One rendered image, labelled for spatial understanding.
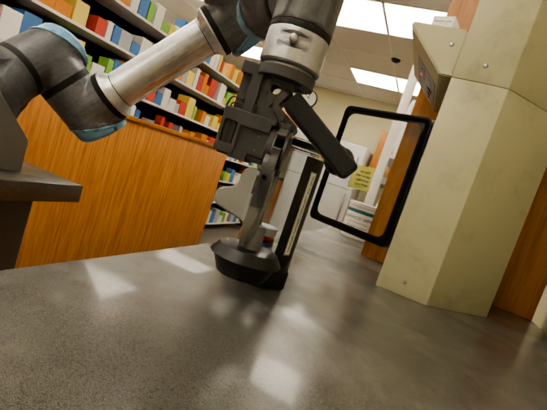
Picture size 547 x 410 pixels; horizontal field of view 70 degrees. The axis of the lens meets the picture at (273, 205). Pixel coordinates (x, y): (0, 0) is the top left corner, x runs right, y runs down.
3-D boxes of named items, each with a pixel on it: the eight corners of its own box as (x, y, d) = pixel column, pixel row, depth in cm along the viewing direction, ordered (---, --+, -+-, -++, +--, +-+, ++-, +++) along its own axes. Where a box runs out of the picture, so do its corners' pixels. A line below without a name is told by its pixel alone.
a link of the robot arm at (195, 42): (50, 89, 95) (243, -32, 91) (93, 141, 102) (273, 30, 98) (32, 100, 85) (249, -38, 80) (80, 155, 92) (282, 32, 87)
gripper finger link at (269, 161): (250, 206, 48) (273, 139, 48) (264, 210, 48) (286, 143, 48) (245, 203, 43) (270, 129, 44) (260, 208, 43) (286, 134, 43)
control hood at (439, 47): (443, 114, 112) (455, 80, 111) (451, 76, 82) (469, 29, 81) (403, 104, 116) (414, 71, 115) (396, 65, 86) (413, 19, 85)
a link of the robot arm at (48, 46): (-11, 52, 84) (40, 28, 92) (36, 106, 90) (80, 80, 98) (6, 32, 76) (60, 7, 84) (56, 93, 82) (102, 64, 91)
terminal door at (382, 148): (386, 249, 115) (434, 118, 112) (308, 216, 136) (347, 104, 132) (387, 249, 116) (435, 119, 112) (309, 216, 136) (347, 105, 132)
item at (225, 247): (271, 296, 44) (289, 242, 44) (195, 270, 45) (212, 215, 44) (277, 276, 54) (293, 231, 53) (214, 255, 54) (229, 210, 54)
